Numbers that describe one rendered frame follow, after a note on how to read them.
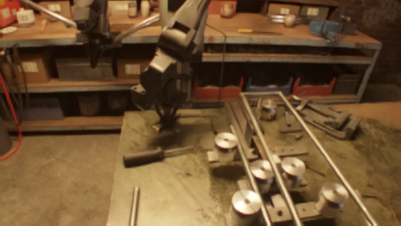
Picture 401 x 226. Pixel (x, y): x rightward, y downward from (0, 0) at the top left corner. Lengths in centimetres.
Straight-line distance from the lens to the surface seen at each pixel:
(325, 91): 239
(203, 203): 56
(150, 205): 56
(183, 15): 62
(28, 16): 232
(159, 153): 63
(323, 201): 53
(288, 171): 54
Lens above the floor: 133
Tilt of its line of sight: 32 degrees down
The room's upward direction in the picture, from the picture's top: 4 degrees clockwise
